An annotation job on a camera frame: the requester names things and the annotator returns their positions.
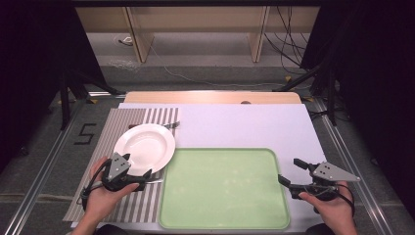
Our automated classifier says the white plate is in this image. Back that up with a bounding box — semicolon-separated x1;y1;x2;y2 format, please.
113;122;177;177

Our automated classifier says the grey striped placemat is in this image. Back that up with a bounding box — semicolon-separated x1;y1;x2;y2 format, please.
62;107;180;224

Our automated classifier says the bundle of black cables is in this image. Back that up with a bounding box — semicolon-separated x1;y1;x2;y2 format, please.
263;5;310;75

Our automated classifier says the person's left hand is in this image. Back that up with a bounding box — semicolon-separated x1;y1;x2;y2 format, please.
83;157;140;223

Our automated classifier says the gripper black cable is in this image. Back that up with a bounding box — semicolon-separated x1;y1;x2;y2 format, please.
79;159;112;212
335;182;356;217

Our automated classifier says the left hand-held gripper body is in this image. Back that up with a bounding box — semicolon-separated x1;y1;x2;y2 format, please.
101;152;148;193

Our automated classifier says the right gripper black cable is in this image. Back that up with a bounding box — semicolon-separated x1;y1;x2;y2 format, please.
335;182;356;217

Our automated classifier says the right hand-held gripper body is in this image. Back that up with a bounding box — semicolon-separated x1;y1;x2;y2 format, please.
289;161;362;202

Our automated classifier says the white table sheet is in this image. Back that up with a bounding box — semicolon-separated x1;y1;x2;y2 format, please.
69;102;328;230

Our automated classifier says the light wooden furniture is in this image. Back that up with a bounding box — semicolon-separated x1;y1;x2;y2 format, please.
74;5;321;64

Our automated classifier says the black curtain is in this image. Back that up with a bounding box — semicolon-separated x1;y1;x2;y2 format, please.
0;0;107;172
300;0;415;210

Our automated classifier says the black metal stand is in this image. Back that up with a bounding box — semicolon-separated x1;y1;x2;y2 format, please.
273;64;342;127
58;64;122;131

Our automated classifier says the white floor plug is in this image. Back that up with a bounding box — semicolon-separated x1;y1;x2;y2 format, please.
113;33;135;47

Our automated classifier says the fork with brown handle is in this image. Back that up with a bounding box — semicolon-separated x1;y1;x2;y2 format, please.
127;120;181;130

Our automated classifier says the green tray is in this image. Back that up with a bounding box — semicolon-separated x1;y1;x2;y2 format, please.
158;147;292;231

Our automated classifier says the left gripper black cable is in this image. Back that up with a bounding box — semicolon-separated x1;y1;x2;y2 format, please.
79;159;112;212

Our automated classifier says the person's right hand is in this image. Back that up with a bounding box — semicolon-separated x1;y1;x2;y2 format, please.
298;190;357;230

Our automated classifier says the metal floor rail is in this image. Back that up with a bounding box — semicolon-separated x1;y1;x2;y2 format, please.
313;97;391;235
2;97;86;235

